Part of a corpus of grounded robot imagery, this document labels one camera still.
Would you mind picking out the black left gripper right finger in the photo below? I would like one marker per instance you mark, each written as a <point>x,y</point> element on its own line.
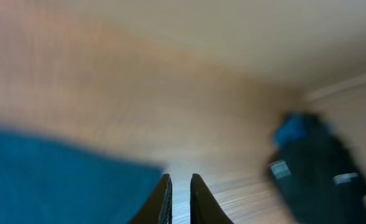
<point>204,208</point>

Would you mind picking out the black garment pile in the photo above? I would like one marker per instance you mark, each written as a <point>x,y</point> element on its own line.
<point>317,178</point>

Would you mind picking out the blue garment under pile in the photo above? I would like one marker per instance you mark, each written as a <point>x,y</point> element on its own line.
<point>291,129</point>

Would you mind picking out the navy blue shorts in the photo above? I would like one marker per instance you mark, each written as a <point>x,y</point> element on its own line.
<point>48,181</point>

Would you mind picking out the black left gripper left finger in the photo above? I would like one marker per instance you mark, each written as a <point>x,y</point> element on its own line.
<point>157,209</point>

